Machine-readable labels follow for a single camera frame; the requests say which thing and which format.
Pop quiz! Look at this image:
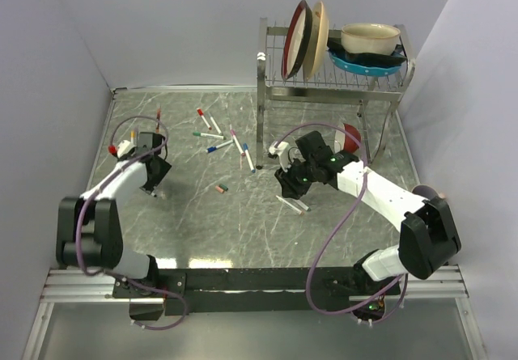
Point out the cream ceramic bowl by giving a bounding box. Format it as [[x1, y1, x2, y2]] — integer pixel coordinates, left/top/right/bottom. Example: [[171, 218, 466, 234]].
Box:
[[341, 23, 401, 55]]

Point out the aluminium frame rail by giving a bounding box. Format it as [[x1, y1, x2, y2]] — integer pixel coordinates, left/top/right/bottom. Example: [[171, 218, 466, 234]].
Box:
[[40, 265, 469, 303]]

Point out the steel dish rack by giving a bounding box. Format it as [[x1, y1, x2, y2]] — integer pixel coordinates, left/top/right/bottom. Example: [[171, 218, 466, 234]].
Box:
[[256, 18, 416, 167]]

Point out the green capped marker pen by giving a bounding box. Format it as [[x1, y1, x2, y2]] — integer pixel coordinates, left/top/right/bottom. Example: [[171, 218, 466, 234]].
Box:
[[193, 131, 225, 140]]

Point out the pink marker pen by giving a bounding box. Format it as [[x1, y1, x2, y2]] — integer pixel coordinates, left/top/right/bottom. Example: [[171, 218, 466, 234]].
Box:
[[229, 124, 245, 157]]

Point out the dark blue marker pen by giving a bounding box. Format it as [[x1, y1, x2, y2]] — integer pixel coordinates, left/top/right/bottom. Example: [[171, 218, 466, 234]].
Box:
[[206, 140, 234, 154]]

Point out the red white bowl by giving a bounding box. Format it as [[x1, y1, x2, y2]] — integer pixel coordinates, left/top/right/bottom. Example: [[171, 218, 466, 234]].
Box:
[[333, 123, 361, 154]]

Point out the purple pink mug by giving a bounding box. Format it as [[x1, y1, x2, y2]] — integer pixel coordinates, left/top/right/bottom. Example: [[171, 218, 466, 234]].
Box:
[[411, 184, 448, 206]]

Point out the white marker pen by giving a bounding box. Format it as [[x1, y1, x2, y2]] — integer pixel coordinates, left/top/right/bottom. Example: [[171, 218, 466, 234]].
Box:
[[209, 113, 223, 136]]

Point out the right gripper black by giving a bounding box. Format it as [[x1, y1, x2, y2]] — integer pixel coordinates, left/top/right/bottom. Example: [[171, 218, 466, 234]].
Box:
[[275, 156, 318, 201]]

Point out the red marker pen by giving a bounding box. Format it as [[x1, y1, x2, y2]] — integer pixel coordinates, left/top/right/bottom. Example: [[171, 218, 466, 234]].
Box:
[[197, 108, 212, 130]]

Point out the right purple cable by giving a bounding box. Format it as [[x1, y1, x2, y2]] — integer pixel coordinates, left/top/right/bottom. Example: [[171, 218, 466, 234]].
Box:
[[274, 122, 408, 324]]

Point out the blue dotted dish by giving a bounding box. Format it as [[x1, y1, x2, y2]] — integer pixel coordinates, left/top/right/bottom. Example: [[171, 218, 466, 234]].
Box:
[[328, 51, 407, 77]]

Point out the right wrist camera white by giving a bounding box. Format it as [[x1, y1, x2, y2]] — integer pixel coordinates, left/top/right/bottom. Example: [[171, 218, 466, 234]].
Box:
[[268, 142, 290, 160]]

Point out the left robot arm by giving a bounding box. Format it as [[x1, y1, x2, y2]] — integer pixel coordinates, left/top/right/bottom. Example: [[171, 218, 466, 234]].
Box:
[[56, 132, 172, 297]]

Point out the red black plate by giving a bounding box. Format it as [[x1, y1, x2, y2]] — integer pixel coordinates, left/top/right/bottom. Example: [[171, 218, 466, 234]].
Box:
[[281, 0, 312, 81]]

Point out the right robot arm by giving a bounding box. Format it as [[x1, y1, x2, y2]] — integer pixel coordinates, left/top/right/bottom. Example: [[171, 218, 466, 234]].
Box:
[[269, 131, 461, 294]]

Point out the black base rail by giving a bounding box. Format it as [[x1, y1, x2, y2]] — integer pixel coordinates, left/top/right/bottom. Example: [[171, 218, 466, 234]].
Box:
[[111, 265, 402, 322]]

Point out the black square plate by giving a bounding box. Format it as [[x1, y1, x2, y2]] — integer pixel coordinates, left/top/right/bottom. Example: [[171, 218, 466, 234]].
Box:
[[327, 37, 407, 67]]

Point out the beige plate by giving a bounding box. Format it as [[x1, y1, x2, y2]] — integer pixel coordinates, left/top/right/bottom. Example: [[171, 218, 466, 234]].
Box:
[[303, 1, 329, 83]]

